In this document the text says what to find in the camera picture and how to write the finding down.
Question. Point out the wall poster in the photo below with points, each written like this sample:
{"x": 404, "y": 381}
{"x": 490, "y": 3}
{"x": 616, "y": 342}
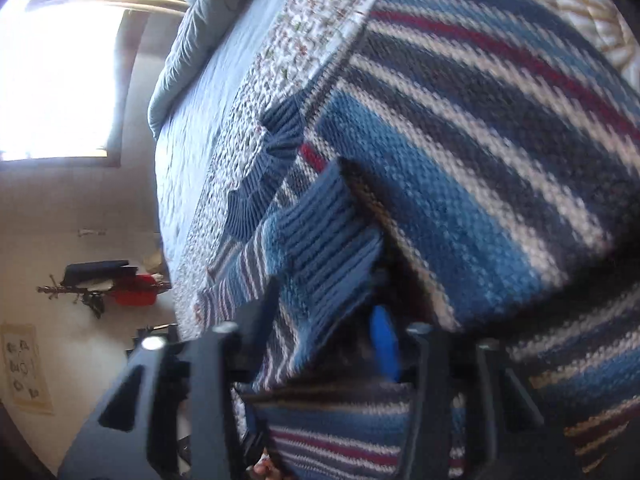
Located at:
{"x": 25, "y": 370}

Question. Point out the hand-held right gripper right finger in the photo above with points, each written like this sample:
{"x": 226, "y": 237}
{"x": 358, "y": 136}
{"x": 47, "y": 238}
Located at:
{"x": 386, "y": 347}

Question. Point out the floral quilted bedspread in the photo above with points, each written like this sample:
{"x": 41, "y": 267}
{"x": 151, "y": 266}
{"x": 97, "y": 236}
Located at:
{"x": 215, "y": 125}

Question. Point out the striped knit sweater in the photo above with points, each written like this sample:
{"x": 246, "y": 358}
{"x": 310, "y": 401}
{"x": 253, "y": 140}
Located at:
{"x": 450, "y": 170}

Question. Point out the grey duvet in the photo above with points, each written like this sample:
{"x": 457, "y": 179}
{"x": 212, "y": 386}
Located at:
{"x": 200, "y": 25}

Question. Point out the curved wooden headboard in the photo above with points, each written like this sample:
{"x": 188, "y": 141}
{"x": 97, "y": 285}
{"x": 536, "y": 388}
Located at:
{"x": 150, "y": 6}

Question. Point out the wall coat rack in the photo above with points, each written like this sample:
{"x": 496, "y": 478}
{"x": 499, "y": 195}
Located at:
{"x": 55, "y": 290}

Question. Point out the bright window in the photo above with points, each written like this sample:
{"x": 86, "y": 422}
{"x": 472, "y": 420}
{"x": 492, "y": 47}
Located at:
{"x": 55, "y": 85}

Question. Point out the black bag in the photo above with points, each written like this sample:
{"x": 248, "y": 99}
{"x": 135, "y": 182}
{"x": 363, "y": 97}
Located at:
{"x": 95, "y": 271}

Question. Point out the red bag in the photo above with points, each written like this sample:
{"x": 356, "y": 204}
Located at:
{"x": 134, "y": 292}

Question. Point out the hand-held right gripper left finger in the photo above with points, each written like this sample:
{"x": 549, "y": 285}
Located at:
{"x": 210, "y": 380}

